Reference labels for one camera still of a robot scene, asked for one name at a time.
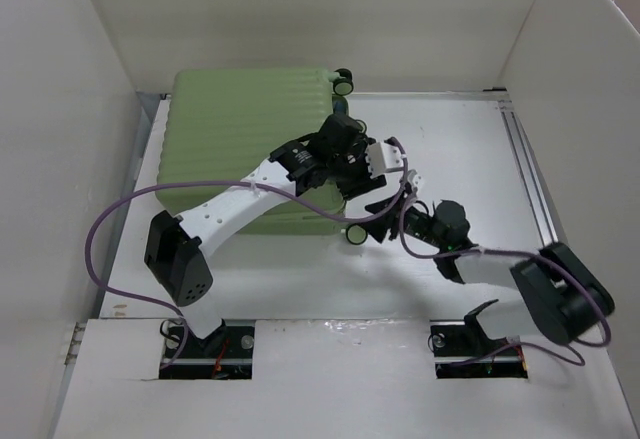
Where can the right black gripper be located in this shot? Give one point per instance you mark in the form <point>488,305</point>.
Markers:
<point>378,226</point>

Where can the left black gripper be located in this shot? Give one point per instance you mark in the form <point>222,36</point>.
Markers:
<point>364,181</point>

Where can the green suitcase blue lining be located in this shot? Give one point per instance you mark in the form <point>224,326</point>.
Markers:
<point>222,123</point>

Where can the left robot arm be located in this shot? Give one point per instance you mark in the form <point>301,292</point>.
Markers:
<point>179,246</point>

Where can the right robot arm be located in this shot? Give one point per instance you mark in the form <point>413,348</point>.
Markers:
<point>565,301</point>

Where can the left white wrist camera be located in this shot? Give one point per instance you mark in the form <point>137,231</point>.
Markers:
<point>383,158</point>

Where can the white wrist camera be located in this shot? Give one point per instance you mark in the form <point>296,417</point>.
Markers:
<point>383,158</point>
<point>414,182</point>

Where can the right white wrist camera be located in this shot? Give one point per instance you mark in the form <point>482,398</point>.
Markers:
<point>414,182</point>

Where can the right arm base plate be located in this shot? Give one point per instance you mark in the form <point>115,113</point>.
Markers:
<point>459,353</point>

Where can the aluminium rail right side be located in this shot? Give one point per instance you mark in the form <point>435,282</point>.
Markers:
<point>527,168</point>

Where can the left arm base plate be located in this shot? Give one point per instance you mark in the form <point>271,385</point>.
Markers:
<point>231,359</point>

